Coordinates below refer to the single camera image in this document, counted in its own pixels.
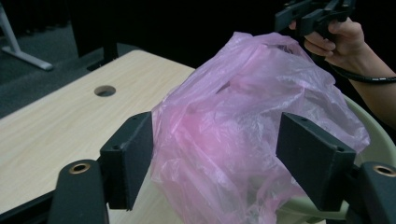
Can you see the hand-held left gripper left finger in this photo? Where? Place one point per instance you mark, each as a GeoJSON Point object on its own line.
{"type": "Point", "coordinates": [129, 158]}

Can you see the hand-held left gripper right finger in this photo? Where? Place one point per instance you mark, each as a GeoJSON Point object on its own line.
{"type": "Point", "coordinates": [314, 158]}

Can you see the olive green bin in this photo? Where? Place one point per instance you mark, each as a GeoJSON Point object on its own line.
{"type": "Point", "coordinates": [380, 141]}

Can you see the pink plastic bag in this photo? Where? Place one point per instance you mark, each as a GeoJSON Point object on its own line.
{"type": "Point", "coordinates": [236, 130]}

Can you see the grey metal stand leg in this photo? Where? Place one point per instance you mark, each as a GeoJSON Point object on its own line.
{"type": "Point", "coordinates": [18, 53]}

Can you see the black post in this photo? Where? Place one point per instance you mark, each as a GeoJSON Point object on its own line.
{"type": "Point", "coordinates": [93, 31]}

